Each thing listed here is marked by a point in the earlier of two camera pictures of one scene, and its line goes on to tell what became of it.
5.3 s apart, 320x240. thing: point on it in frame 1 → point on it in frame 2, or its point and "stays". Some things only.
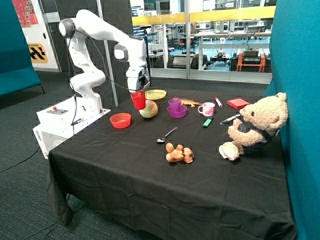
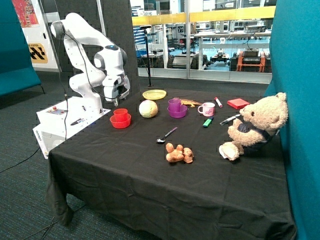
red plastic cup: x=138 y=99 → x=121 y=115
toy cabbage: x=150 y=110 stays
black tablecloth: x=150 y=168 stays
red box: x=237 y=103 stays
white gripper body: x=137 y=77 → x=116 y=86
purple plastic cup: x=174 y=104 stays
